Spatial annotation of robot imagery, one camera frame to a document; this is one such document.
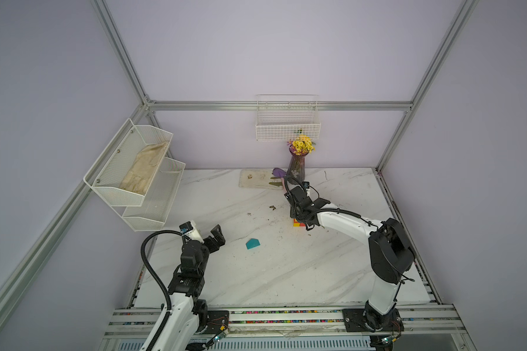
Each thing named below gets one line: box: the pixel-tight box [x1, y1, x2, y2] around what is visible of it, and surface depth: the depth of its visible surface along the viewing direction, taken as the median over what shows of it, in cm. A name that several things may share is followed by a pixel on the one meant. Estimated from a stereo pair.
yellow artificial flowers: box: [286, 134, 317, 156], surface depth 100 cm
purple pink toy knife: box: [271, 167, 287, 178], surface depth 121 cm
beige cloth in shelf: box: [119, 140, 169, 195], surface depth 81 cm
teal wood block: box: [245, 238, 261, 251], surface depth 95 cm
